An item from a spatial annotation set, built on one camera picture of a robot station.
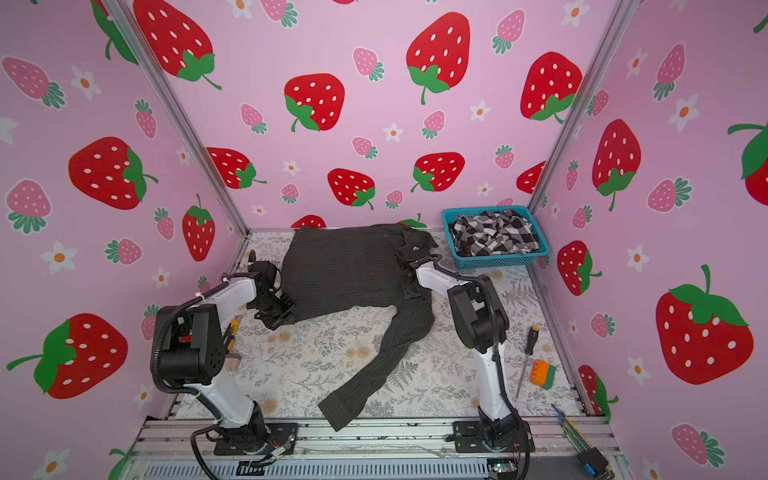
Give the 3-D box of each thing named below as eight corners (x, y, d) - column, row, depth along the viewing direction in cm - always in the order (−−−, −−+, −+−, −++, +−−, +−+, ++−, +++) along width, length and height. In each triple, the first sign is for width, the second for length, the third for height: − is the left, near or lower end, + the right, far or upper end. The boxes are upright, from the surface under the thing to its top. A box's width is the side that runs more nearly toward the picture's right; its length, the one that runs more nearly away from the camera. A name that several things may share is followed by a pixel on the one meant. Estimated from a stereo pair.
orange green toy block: (528, 380, 85) (532, 376, 83) (533, 362, 89) (537, 358, 86) (547, 390, 84) (552, 386, 81) (551, 371, 87) (556, 367, 84)
